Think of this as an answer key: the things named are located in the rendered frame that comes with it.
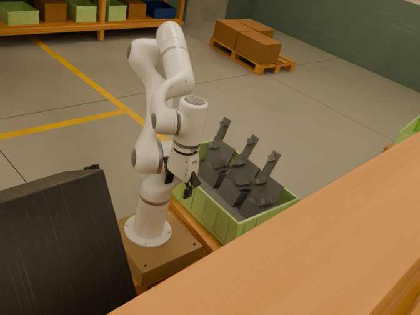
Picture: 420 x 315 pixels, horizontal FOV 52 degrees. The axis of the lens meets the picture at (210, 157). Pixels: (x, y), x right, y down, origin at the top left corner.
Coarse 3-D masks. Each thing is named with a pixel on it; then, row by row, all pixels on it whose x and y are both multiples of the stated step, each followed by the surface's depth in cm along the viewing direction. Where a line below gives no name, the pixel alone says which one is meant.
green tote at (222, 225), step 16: (256, 176) 228; (176, 192) 217; (192, 192) 206; (288, 192) 213; (192, 208) 208; (208, 208) 198; (272, 208) 198; (208, 224) 201; (224, 224) 192; (240, 224) 184; (256, 224) 194; (224, 240) 193
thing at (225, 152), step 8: (224, 120) 221; (224, 128) 224; (216, 136) 228; (224, 144) 224; (208, 152) 231; (216, 152) 228; (224, 152) 224; (232, 152) 220; (208, 160) 231; (216, 160) 228; (200, 168) 228; (208, 168) 224; (216, 168) 226; (200, 176) 228; (208, 176) 224; (216, 176) 221; (224, 176) 224; (216, 184) 222
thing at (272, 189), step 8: (272, 152) 205; (272, 160) 203; (264, 168) 208; (272, 168) 205; (264, 176) 207; (264, 184) 207; (272, 184) 204; (280, 184) 201; (256, 192) 210; (264, 192) 207; (272, 192) 204; (280, 192) 201; (248, 200) 206; (272, 200) 203; (248, 208) 205; (256, 208) 202; (248, 216) 205
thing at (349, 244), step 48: (336, 192) 35; (384, 192) 37; (240, 240) 28; (288, 240) 29; (336, 240) 30; (384, 240) 31; (192, 288) 24; (240, 288) 24; (288, 288) 25; (336, 288) 26; (384, 288) 27
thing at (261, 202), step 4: (252, 180) 205; (256, 180) 205; (260, 180) 206; (264, 180) 205; (256, 184) 206; (256, 200) 202; (260, 200) 201; (264, 200) 204; (268, 200) 203; (260, 204) 201; (264, 204) 203; (268, 204) 204
